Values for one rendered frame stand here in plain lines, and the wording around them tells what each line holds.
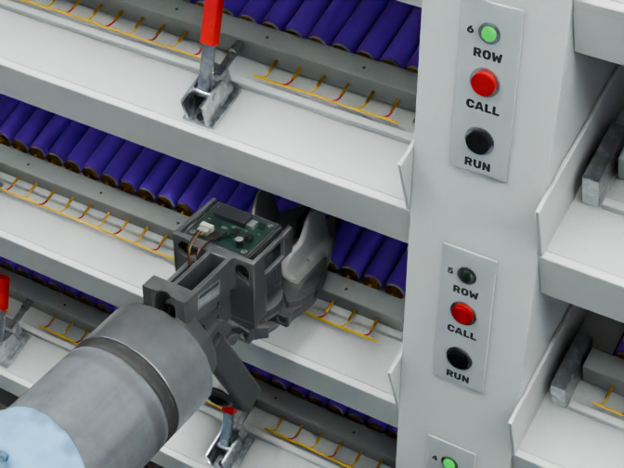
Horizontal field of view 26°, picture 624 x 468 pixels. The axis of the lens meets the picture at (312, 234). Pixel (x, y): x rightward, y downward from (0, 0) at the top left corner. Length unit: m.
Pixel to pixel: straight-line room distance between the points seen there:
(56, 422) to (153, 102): 0.28
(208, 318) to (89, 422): 0.15
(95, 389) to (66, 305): 0.48
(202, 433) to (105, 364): 0.39
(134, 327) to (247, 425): 0.36
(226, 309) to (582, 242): 0.27
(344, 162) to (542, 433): 0.25
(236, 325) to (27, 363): 0.41
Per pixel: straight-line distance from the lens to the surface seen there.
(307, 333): 1.09
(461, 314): 0.94
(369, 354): 1.07
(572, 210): 0.91
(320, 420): 1.22
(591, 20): 0.79
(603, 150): 0.90
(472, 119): 0.85
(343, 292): 1.07
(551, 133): 0.83
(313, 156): 0.96
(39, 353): 1.36
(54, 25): 1.11
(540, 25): 0.80
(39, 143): 1.25
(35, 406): 0.87
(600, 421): 1.02
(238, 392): 1.04
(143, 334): 0.91
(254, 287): 0.97
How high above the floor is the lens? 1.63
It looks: 38 degrees down
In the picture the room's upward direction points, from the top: straight up
